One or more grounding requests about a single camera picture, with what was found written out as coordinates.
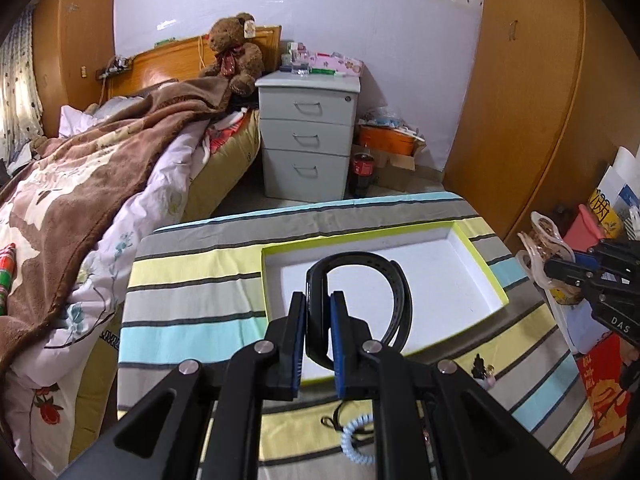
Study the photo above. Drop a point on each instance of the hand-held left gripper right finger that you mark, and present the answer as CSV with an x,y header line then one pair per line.
x,y
337,345

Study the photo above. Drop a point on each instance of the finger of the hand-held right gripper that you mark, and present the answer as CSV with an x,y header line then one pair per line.
x,y
562,271
612,255

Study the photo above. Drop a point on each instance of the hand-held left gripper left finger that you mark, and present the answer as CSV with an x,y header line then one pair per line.
x,y
298,340

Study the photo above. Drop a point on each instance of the clear hair claw clip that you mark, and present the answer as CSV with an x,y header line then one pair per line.
x,y
537,255

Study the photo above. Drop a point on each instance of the black wristband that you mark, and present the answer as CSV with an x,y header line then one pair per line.
x,y
395,280

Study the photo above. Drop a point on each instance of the green-edged white box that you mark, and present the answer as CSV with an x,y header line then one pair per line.
x,y
425,280

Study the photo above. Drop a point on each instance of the small black hair clip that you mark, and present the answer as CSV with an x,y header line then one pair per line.
x,y
481,367

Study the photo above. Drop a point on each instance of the white paper bag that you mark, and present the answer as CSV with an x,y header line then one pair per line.
x,y
617,195

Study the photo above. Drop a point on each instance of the red paper bag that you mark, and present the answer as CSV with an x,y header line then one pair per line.
x,y
602,395

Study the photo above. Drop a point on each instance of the striped tablecloth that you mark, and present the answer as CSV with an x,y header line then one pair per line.
x,y
200,310

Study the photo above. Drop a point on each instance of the large wooden wardrobe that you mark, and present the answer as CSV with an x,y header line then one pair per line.
x,y
540,100

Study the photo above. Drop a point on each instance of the cola bottle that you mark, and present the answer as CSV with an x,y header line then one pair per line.
x,y
362,172

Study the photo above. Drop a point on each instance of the yellow bed sheet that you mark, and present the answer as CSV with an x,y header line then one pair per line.
x,y
220,170

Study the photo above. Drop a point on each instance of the cardboard box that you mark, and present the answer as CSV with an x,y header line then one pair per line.
x,y
402,160

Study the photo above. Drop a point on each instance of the white floral quilt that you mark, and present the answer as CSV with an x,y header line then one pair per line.
x,y
145,220

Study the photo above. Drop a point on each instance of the white three-drawer nightstand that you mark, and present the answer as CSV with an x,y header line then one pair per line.
x,y
305,145

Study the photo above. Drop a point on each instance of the orange box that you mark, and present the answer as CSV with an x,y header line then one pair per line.
x,y
387,141

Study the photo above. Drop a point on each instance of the brown blanket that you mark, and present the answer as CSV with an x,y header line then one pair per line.
x,y
100,170

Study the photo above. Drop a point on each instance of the pink floral box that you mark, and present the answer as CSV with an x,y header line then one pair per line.
x,y
337,63

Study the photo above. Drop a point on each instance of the small bottles on nightstand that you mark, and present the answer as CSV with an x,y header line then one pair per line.
x,y
295,60

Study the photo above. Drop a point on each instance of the brown teddy bear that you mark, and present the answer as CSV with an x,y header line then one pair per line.
x,y
235,52

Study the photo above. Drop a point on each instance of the red green striped cloth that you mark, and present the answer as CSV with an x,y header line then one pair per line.
x,y
6,275

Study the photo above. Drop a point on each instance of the wooden headboard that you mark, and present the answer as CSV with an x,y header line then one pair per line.
x,y
170,62

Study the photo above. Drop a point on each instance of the power strip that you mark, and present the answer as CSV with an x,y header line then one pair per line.
x,y
116,66

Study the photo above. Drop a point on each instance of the patterned curtain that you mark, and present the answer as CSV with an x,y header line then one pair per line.
x,y
17,95

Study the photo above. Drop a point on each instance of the tall wooden wardrobe with stars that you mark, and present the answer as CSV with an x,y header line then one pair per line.
x,y
70,45

